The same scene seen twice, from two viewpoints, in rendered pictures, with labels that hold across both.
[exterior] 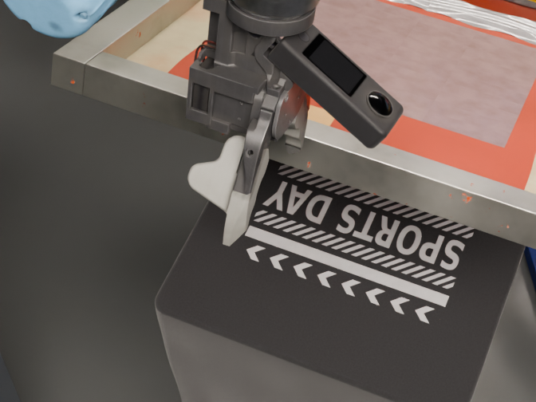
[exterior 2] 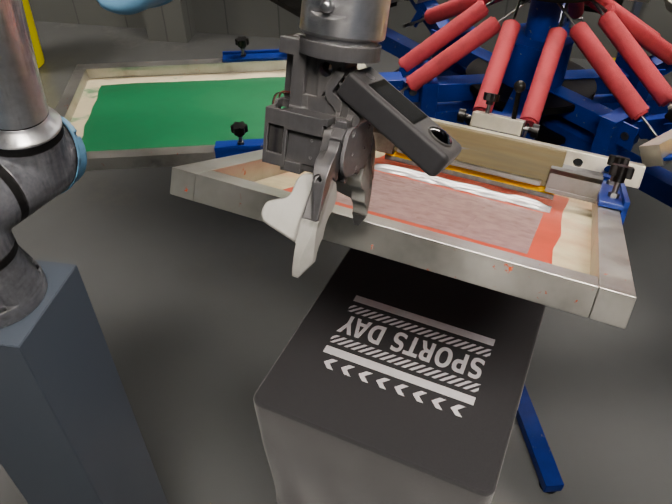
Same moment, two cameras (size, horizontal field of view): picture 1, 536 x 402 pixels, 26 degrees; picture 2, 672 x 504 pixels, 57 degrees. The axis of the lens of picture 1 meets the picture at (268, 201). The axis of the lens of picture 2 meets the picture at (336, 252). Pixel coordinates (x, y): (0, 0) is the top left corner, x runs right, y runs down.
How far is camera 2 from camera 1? 0.46 m
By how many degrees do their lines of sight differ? 14
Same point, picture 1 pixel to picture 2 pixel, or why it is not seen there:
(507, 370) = (503, 479)
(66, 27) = not seen: outside the picture
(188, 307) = (278, 401)
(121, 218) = (248, 373)
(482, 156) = not seen: hidden behind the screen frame
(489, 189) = (527, 262)
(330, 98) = (394, 126)
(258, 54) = (328, 92)
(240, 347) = (316, 433)
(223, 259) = (306, 368)
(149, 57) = not seen: hidden behind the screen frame
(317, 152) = (379, 235)
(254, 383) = (327, 465)
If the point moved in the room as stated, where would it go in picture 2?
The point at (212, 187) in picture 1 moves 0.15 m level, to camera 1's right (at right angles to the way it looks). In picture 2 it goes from (283, 219) to (451, 222)
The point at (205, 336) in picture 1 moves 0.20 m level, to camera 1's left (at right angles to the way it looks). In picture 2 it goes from (290, 424) to (180, 422)
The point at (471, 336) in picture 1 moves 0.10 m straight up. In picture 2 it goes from (495, 427) to (505, 394)
